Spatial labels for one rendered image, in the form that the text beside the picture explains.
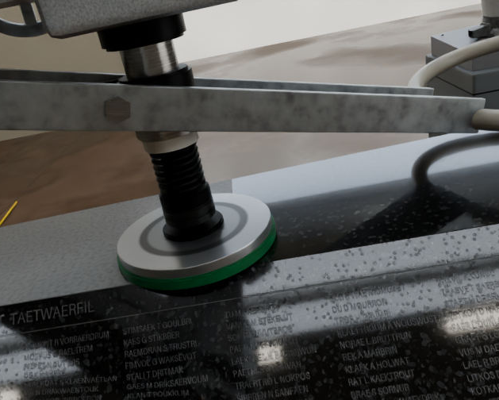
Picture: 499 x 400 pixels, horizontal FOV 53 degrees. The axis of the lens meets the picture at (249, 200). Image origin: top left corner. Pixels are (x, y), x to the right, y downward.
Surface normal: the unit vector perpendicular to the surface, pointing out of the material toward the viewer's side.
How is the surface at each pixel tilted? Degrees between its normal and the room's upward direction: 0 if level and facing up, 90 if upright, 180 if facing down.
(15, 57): 90
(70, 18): 90
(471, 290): 45
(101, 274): 0
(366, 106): 90
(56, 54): 90
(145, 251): 0
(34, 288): 0
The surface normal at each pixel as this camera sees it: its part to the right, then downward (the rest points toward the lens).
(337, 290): -0.12, -0.35
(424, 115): 0.33, 0.33
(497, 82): 0.03, 0.40
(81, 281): -0.18, -0.90
